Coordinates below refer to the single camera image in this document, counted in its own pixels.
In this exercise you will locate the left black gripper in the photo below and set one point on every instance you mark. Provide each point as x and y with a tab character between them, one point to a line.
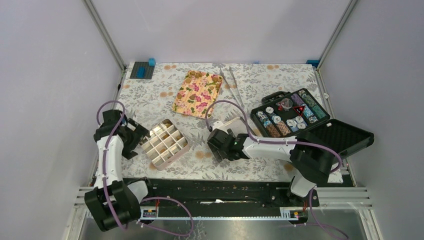
138	133

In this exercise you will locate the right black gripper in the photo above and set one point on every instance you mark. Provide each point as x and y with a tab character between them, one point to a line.
215	151

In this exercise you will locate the silver tin lid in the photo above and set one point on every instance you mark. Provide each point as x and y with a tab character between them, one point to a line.
236	126

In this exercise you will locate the compartmented metal chocolate tin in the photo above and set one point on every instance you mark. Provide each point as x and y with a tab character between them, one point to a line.
164	144

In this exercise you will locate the silver metal tongs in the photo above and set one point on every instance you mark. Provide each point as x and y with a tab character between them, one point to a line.
233	86

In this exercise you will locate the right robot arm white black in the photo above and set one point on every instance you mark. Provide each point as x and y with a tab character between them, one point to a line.
312	159

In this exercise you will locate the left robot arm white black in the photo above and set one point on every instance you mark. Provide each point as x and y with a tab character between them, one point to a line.
112	202

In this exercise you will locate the floral table mat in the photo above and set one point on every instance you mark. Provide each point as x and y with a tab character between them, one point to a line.
149	101

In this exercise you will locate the grey lego baseplate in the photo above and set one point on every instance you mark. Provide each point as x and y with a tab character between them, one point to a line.
142	70

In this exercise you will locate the floral rectangular tray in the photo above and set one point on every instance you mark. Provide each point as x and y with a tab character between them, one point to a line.
198	91

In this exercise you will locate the black poker chip case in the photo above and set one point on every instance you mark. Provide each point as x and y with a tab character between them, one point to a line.
307	115

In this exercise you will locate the clear plastic cup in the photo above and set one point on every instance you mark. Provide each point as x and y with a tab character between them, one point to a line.
286	104

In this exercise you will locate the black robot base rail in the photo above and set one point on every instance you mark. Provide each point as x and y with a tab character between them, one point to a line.
222	198

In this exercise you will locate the blue corner bracket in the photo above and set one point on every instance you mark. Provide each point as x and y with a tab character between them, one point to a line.
313	62

